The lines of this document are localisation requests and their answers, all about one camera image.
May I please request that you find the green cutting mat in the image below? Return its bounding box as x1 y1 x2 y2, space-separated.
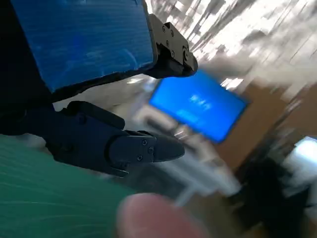
0 133 139 238

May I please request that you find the large white grille appliance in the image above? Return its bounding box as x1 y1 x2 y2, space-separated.
131 104 242 208

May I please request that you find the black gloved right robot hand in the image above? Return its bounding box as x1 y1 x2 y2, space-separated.
235 158 312 236

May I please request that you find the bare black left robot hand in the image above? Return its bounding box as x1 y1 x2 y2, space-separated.
0 0 199 178

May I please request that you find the blue screen monitor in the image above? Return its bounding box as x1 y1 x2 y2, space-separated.
148 69 250 144

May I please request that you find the pink bowl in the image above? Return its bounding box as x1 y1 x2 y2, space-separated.
116 193 211 238

